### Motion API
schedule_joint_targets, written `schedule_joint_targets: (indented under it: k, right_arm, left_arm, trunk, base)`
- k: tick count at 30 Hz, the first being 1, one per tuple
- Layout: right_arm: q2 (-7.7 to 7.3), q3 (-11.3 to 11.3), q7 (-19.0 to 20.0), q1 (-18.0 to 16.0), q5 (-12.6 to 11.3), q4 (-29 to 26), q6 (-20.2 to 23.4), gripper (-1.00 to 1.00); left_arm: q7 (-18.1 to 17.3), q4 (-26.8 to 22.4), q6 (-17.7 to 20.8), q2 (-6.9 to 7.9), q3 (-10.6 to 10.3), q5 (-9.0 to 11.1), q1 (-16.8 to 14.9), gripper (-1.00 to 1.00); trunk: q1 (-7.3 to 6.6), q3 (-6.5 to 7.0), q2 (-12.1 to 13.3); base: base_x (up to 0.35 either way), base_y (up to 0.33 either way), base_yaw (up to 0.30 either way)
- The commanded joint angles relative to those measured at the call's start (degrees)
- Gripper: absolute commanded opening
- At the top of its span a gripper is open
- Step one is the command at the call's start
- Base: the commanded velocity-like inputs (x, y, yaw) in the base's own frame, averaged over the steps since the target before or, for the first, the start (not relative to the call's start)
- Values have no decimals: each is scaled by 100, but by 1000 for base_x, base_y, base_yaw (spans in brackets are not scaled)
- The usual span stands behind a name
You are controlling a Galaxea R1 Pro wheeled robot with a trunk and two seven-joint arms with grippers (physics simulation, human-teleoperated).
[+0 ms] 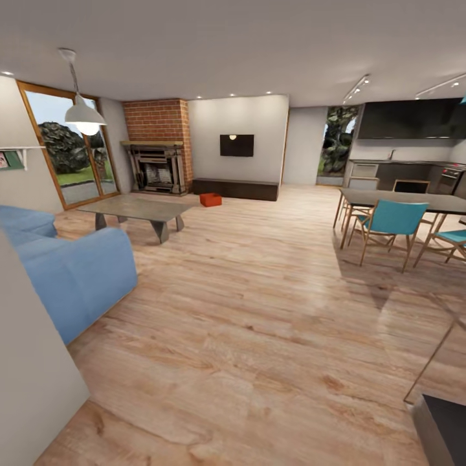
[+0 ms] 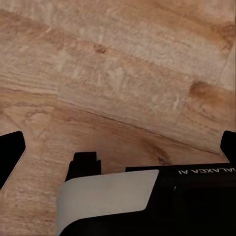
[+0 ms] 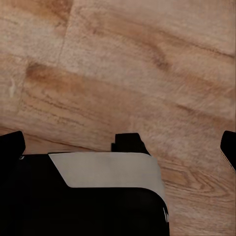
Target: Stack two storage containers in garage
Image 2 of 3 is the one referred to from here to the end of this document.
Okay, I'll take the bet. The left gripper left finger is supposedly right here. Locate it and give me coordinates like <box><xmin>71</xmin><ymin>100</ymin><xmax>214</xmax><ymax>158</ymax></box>
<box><xmin>0</xmin><ymin>131</ymin><xmax>26</xmax><ymax>190</ymax></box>

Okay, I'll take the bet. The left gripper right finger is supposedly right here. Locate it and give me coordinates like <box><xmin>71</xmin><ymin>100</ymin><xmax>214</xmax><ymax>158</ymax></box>
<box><xmin>220</xmin><ymin>131</ymin><xmax>236</xmax><ymax>170</ymax></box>

